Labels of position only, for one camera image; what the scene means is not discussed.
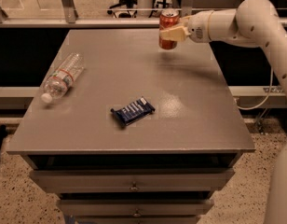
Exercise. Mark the clear plastic water bottle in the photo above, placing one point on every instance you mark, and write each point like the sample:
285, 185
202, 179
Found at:
63, 78

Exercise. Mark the lower grey drawer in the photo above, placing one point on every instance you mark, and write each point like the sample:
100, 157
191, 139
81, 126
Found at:
134, 208

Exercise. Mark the metal railing frame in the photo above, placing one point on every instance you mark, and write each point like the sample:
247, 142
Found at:
88, 13

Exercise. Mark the black office chair base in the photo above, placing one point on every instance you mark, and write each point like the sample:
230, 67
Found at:
128, 4

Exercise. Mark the grey drawer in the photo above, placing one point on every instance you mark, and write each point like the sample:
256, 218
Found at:
134, 208
112, 181

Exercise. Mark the grey drawer cabinet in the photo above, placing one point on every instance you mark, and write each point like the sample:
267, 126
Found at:
145, 135

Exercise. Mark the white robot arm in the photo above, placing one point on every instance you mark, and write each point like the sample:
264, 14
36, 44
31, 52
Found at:
255, 23

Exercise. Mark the blue rxbar wrapper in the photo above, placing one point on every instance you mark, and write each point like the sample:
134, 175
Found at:
133, 111

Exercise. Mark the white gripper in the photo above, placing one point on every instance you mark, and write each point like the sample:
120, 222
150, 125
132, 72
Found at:
198, 27

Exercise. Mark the upper grey drawer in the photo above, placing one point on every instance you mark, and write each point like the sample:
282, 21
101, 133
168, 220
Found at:
112, 181

